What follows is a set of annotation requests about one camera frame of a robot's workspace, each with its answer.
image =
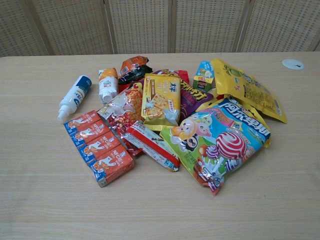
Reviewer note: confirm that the white blue squeeze bottle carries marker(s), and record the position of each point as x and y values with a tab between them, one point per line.
76	96

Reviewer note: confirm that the orange black snack bag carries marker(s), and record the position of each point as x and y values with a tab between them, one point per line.
132	68

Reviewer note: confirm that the purple snack bag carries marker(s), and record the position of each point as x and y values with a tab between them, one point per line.
192	100

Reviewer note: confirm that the red clear snack bag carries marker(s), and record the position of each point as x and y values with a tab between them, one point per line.
125	105

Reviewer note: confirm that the colourful lollipop bag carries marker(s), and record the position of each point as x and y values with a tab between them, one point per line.
212	150

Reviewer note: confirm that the yellow cracker pack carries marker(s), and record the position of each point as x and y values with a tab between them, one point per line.
160	100

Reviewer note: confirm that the woven folding screen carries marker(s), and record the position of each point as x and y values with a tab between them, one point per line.
140	25

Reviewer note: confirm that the white and orange pouch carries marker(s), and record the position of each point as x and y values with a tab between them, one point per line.
107	85

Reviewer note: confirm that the red white biscuit pack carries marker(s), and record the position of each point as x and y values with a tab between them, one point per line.
152	146

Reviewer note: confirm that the yellow green candy bag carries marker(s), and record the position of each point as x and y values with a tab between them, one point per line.
245	85

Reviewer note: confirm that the red blue snack box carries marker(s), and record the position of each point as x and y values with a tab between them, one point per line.
105	150

